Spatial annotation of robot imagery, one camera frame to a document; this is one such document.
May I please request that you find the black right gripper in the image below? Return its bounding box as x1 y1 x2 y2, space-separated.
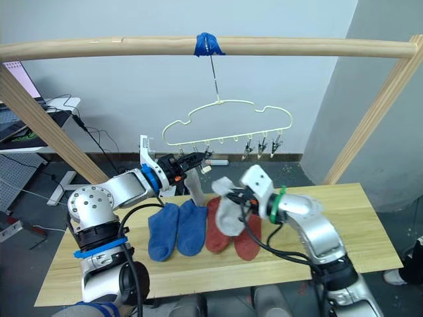
225 187 260 216

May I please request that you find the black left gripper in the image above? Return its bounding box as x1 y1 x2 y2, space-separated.
157 151 207 183

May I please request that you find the grey sock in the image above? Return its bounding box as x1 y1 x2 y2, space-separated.
211 176 252 237
184 166 208 207

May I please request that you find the metal hanger hook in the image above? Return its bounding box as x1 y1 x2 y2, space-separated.
204 35 223 102

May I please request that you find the green zip tie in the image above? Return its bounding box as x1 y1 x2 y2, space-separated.
268 186 289 226

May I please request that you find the red sock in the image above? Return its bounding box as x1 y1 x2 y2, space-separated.
232 211 262 262
204 195 233 254

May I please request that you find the blue sock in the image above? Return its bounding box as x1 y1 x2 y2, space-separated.
176 199 208 258
147 202 180 262

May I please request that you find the blue tape wrap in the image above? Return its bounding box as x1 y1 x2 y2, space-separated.
192 32 227 59

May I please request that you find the grey rounded shape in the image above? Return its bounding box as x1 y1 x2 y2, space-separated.
155 293 206 317
252 284 293 317

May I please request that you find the white desk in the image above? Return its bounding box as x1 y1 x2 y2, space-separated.
0 96 83 207

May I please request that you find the round wooden rod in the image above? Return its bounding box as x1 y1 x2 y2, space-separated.
0 34 418 63

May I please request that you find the black desk mat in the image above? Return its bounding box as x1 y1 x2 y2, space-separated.
0 110 73 149

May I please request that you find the red floor tool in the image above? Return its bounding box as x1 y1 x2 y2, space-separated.
5 215 48 238

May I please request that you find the grey pegboard panel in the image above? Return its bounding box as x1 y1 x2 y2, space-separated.
0 153 48 213

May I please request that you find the white shoe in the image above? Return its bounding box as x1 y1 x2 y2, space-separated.
383 268 408 286

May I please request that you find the dark trouser leg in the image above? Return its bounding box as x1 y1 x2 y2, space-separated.
397 235 423 284

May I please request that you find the monitor with pink screen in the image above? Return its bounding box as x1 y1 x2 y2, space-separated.
0 59 43 100

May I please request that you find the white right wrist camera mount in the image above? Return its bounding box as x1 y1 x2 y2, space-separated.
239 164 276 219

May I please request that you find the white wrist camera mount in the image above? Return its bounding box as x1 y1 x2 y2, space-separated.
239 164 276 219
137 134 176 199

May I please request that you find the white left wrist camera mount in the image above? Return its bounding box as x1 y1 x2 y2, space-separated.
137 134 176 199

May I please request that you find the cream clip hanger frame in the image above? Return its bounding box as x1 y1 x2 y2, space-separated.
161 98 295 148

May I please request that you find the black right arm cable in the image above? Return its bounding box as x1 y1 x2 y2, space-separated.
231 194 332 317

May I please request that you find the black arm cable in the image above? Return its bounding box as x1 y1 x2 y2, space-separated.
231 194 332 317
117 194 167 317

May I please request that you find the black power cable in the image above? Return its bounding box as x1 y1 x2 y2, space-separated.
42 94 120 160

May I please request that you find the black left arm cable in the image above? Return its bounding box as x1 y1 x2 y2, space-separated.
117 194 167 317

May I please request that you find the slanted wooden post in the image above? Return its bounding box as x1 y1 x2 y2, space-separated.
321 34 423 186
0 64 110 185

